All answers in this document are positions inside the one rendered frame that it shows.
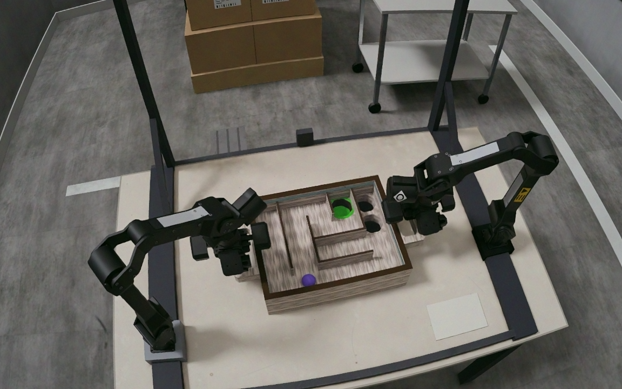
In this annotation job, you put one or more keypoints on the white rectangular sheet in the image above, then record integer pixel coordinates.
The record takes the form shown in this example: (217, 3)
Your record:
(456, 316)

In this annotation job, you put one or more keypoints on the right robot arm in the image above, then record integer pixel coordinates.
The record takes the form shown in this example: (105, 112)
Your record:
(215, 219)

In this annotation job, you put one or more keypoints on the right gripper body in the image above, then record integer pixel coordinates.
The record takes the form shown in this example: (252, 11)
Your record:
(260, 237)

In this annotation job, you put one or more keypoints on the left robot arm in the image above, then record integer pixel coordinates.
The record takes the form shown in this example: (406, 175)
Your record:
(447, 169)

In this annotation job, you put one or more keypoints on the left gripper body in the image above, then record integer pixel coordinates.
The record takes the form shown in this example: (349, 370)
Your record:
(393, 211)

